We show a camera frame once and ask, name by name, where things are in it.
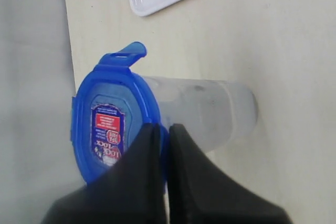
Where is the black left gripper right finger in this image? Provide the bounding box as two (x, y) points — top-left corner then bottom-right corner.
(169, 124), (291, 223)

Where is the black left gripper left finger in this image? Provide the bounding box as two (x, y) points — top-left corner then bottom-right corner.
(42, 124), (166, 223)

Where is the clear tall plastic container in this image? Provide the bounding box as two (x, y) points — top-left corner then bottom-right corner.
(144, 77), (258, 152)

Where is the blue plastic lid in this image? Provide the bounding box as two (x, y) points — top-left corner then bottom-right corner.
(70, 41), (162, 184)

